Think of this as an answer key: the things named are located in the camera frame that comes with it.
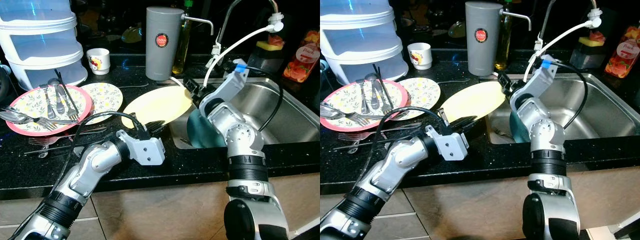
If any pale yellow plate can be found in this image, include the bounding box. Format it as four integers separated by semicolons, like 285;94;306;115
440;81;507;124
122;86;194;130

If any pink rimmed floral plate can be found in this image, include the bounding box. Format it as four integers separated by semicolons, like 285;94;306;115
6;84;94;137
325;79;410;132

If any grey water dispenser jug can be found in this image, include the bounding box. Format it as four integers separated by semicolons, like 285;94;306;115
465;1;532;77
145;6;215;82

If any olive oil bottle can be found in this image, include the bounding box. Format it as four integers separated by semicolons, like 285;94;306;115
172;0;194;76
495;0;513;71

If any teal bowl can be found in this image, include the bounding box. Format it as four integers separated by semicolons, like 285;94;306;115
187;107;228;149
509;112;531;145

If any small yellow floral plate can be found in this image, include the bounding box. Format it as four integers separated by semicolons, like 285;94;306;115
400;77;442;108
80;82;124;113

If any black sponge holder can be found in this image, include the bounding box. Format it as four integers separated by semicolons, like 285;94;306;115
570;42;603;70
247;47;282;77

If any white printed mug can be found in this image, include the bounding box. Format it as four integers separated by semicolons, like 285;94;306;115
86;48;111;76
407;42;433;70

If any beige cabinet front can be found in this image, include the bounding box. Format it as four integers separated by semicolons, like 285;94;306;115
320;165;640;240
0;172;321;240

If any yellow sponge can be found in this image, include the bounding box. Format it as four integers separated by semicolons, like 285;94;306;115
256;34;286;54
580;30;607;48

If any stainless steel sink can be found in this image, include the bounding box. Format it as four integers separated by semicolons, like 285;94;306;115
486;72;638;146
169;75;321;149

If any fruit print soap bottle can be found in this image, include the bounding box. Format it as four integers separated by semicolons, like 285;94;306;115
604;22;640;79
282;29;321;83

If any large silver spoon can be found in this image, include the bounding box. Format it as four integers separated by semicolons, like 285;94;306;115
320;101;351;121
0;109;36;126

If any white stacked plastic container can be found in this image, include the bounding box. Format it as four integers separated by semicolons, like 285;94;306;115
0;0;89;92
320;0;410;86

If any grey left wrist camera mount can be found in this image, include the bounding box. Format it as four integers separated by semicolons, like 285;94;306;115
425;125;469;162
116;129;166;166

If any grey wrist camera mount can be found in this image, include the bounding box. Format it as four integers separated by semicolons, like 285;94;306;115
116;129;166;166
515;56;560;108
425;125;469;162
199;64;250;113

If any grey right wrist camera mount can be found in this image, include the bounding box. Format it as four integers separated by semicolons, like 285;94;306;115
199;64;250;113
515;56;560;108

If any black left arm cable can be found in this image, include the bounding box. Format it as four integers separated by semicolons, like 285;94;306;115
50;111;146;201
367;106;441;176

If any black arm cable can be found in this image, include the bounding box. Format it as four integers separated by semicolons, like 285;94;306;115
50;111;146;201
547;60;590;130
235;62;285;133
367;106;441;176

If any white faucet hose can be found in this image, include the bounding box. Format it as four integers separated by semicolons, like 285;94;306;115
522;9;603;83
205;14;285;86

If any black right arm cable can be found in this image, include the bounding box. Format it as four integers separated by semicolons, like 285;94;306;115
547;60;590;130
235;62;285;133

